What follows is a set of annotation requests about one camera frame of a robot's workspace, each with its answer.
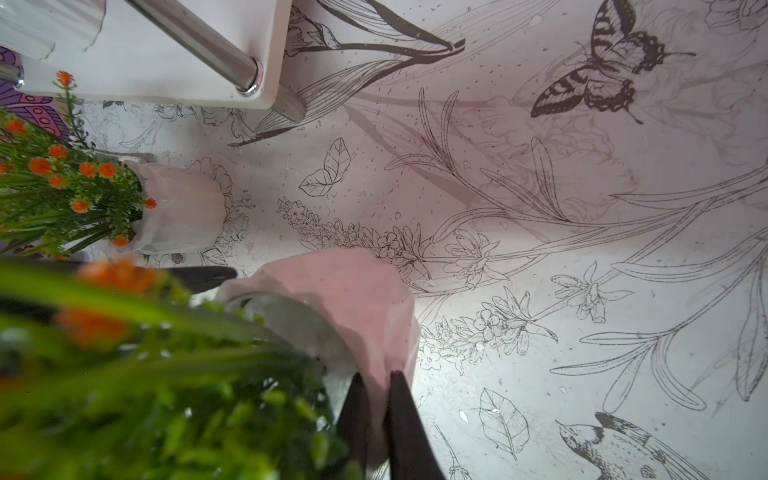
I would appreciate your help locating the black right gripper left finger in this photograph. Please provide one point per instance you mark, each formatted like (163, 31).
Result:
(353, 427)

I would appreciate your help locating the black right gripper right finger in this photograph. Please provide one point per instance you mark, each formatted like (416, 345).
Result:
(410, 453)

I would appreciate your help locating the white two-tier rack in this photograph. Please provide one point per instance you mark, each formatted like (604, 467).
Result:
(226, 54)

